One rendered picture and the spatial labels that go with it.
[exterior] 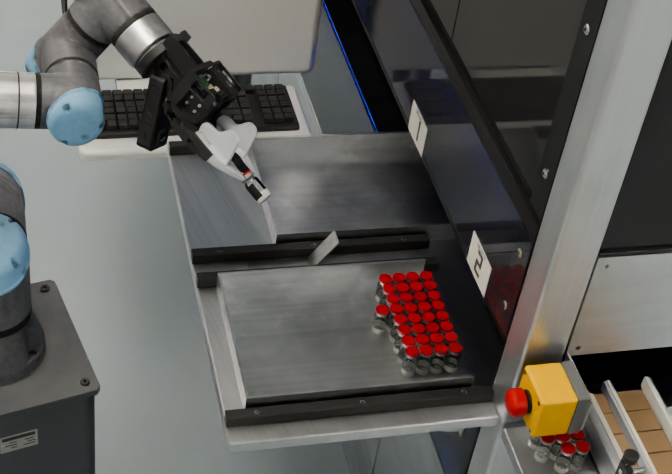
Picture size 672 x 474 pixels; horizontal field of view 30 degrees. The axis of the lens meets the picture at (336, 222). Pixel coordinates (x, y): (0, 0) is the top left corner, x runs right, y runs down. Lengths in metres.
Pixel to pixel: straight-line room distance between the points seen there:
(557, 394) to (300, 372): 0.39
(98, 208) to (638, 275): 2.04
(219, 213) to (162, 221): 1.33
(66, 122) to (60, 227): 1.76
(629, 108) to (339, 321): 0.65
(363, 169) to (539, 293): 0.65
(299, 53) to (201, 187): 0.52
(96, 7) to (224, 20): 0.77
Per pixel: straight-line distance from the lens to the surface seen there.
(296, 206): 2.15
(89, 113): 1.67
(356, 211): 2.16
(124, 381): 3.03
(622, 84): 1.49
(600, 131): 1.53
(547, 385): 1.73
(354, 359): 1.90
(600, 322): 1.77
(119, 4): 1.75
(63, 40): 1.78
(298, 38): 2.56
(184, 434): 2.93
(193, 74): 1.69
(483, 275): 1.88
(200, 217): 2.11
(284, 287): 2.00
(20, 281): 1.86
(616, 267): 1.70
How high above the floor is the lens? 2.25
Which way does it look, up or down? 40 degrees down
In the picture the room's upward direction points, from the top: 9 degrees clockwise
